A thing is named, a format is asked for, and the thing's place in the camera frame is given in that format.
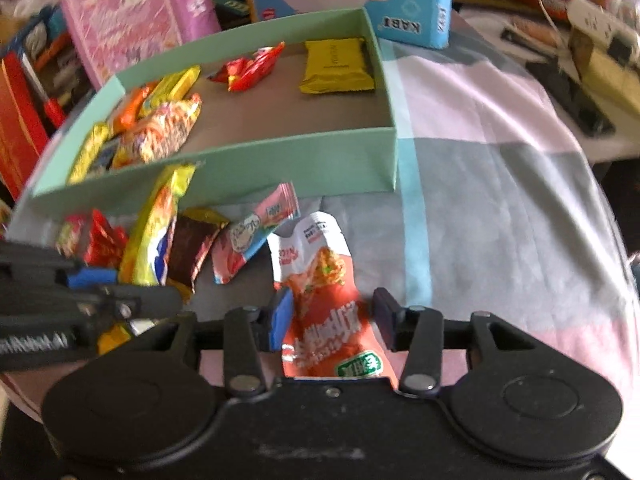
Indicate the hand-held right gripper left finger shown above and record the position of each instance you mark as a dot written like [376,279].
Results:
[281,320]

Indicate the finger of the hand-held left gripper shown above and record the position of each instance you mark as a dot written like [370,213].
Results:
[145,302]
[95,277]

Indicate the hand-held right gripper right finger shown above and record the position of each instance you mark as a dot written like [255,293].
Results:
[386,320]

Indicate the dark red snack packet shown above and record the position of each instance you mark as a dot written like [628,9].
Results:
[102,242]

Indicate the salmon white snack packet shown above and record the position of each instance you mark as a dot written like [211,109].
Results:
[325,300]

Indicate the yellow gold snack packet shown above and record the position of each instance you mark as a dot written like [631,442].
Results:
[112,340]

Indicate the yellow snack bag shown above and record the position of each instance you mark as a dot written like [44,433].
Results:
[150,230]

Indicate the dark brown snack packet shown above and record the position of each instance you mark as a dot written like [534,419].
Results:
[192,245]

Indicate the pink white snack packet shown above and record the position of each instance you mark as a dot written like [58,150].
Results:
[240,245]

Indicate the blue white snack packet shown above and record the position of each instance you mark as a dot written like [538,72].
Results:
[107,155]

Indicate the yellow long snack bar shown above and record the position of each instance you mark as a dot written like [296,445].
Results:
[87,152]
[172,87]

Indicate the mint green cardboard box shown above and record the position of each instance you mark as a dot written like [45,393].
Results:
[300,160]

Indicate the orange noodle snack packet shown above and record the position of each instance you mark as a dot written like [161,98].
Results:
[160,130]

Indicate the yellow square snack packet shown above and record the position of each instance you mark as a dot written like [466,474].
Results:
[335,67]

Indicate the red cardboard box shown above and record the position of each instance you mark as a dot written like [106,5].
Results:
[15,125]

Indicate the pink cartoon gift box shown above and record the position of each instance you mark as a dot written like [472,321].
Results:
[125,20]

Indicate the black smartphone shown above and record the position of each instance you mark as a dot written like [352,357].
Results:
[570,95]

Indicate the blue toy box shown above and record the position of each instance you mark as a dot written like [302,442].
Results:
[410,10]

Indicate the black rectangular gadget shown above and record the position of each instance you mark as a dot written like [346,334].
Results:
[525,40]

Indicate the beige cardboard box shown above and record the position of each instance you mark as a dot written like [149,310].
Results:
[610,70]

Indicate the white power strip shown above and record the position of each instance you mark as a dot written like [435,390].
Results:
[595,17]

